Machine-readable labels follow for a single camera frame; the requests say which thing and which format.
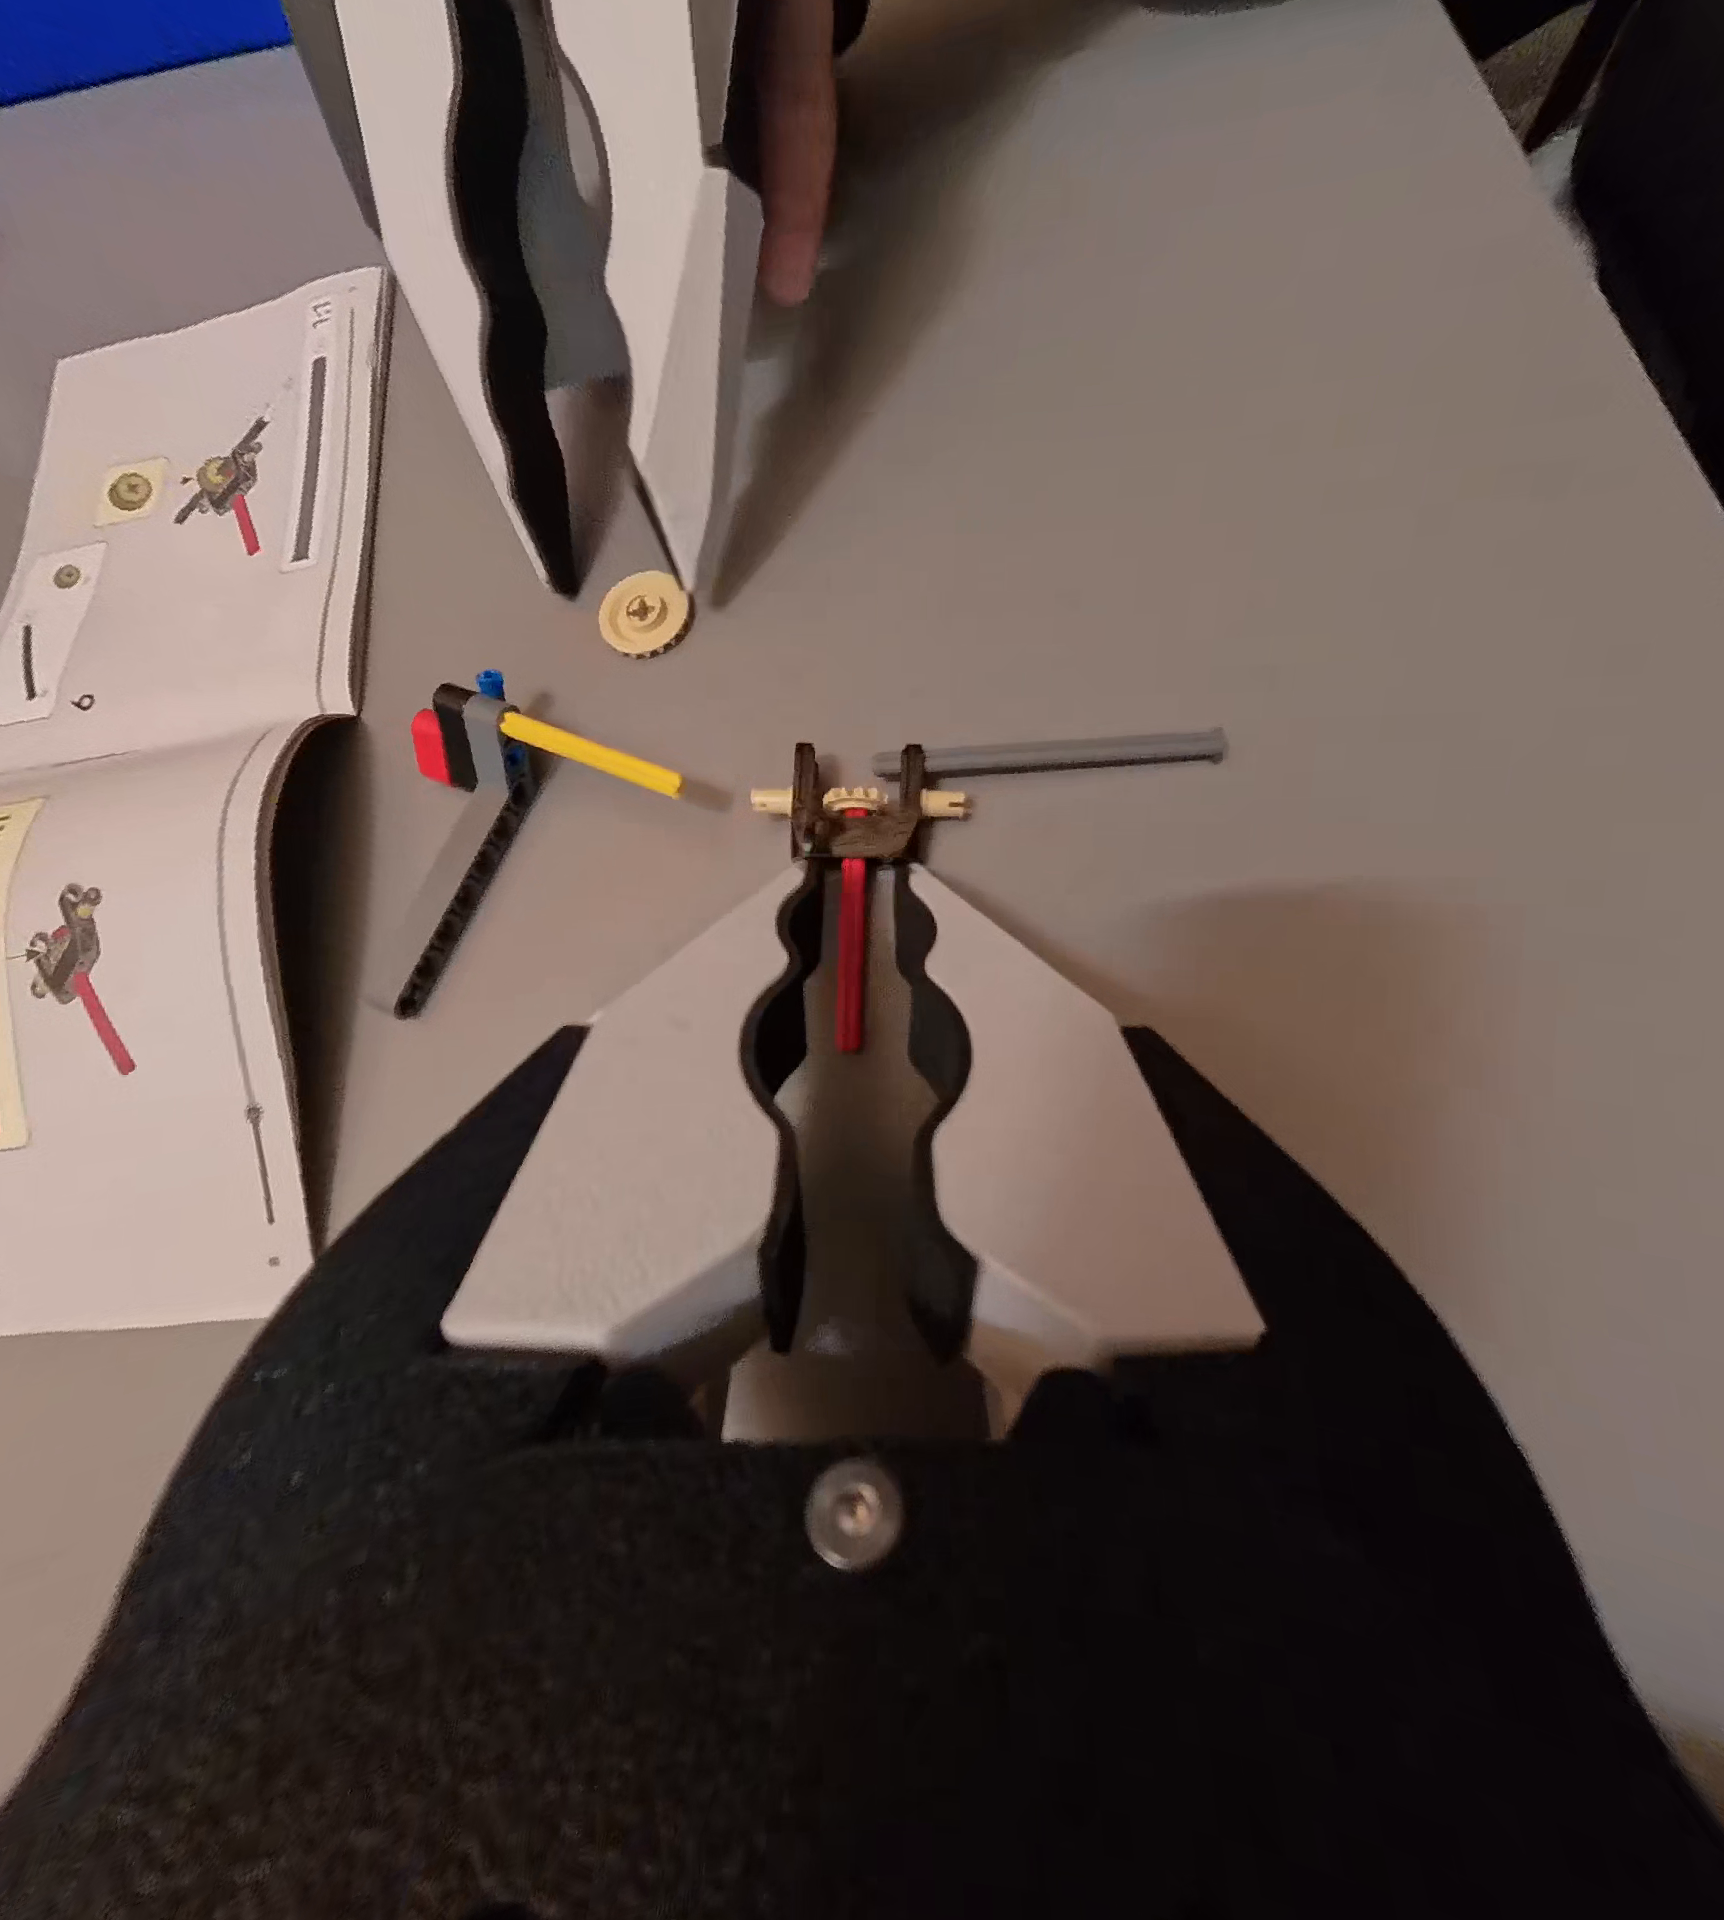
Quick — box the blue panel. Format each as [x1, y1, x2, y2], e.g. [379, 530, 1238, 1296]
[0, 0, 297, 133]

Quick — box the grey lego beam with yellow axle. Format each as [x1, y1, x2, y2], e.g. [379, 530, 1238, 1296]
[392, 665, 685, 1025]

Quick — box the tan lego gear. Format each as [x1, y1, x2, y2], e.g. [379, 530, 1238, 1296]
[598, 570, 696, 661]

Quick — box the open instruction booklet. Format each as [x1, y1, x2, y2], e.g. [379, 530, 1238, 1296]
[0, 264, 400, 1343]

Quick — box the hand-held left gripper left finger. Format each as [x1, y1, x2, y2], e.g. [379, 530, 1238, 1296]
[437, 866, 814, 1365]

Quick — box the person's right hand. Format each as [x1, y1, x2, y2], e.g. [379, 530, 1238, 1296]
[756, 0, 844, 312]

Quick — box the black lego frame with red axle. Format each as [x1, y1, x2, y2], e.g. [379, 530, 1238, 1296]
[747, 738, 978, 1056]

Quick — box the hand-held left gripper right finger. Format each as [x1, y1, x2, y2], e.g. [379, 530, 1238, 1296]
[880, 866, 1270, 1370]

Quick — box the dark grey lego axle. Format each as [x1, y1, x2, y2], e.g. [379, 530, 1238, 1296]
[870, 726, 1232, 783]

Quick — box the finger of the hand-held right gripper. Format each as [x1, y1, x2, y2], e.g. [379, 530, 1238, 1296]
[535, 0, 772, 613]
[284, 0, 582, 602]

